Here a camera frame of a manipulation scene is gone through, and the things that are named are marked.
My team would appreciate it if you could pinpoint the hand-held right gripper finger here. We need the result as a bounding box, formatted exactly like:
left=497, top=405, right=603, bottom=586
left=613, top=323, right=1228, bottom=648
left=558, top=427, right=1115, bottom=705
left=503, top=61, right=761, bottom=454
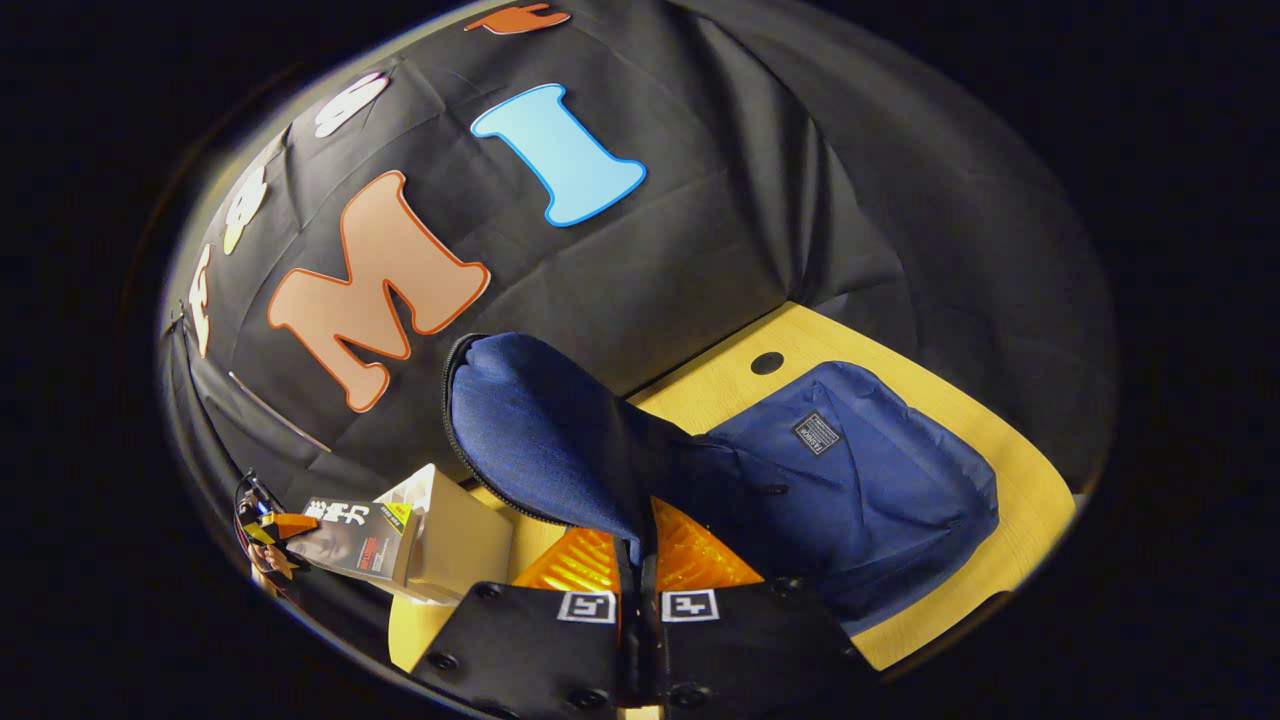
left=412, top=525, right=641, bottom=720
left=640, top=498, right=883, bottom=720

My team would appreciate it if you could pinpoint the dark cover book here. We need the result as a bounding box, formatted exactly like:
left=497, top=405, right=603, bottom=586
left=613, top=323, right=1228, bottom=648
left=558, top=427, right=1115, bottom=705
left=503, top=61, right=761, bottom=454
left=285, top=497, right=419, bottom=589

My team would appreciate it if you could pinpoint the white bookshelf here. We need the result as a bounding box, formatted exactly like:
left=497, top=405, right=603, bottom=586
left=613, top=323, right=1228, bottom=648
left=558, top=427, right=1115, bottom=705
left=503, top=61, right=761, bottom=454
left=375, top=463, right=516, bottom=606

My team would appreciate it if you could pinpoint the blue schoolbag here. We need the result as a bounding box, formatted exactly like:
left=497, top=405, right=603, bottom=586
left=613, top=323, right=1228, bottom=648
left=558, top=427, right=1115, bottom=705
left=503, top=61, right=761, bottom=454
left=442, top=332, right=1001, bottom=636

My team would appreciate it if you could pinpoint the black backdrop cloth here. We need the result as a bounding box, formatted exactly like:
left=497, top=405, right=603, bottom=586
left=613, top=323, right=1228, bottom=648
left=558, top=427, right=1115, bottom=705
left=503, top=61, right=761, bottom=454
left=158, top=0, right=1116, bottom=661

